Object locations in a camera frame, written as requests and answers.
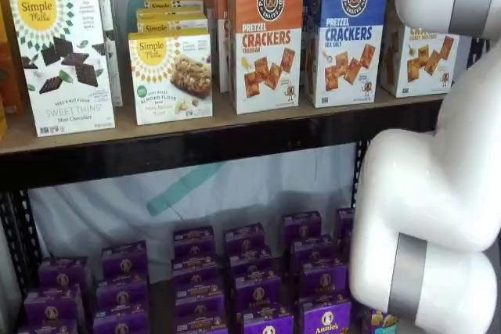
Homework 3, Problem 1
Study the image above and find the wooden shelf board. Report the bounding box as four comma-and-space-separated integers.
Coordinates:
0, 81, 451, 155

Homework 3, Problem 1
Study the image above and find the Simple Mills sweet thins box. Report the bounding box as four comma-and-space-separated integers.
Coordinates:
30, 0, 124, 107
9, 0, 117, 138

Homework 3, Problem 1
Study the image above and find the blue pretzel crackers box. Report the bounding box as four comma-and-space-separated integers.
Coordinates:
299, 0, 387, 95
308, 0, 390, 109

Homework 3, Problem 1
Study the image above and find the Simple Mills almond bars box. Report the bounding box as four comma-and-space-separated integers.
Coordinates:
128, 31, 214, 126
135, 8, 209, 34
143, 0, 204, 13

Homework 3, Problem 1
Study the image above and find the black metal shelf frame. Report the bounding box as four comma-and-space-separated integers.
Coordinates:
0, 36, 490, 311

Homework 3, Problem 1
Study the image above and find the white backdrop with teal logo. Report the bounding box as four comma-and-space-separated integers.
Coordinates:
27, 0, 359, 260

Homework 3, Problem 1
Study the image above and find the plain yellow snack box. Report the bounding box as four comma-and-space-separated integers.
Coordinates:
0, 97, 9, 139

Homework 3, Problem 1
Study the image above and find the yellow honey mustard crackers box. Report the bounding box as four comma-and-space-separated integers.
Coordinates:
380, 16, 462, 99

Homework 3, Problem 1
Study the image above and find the plain orange snack box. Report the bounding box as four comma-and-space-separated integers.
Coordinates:
0, 0, 25, 114

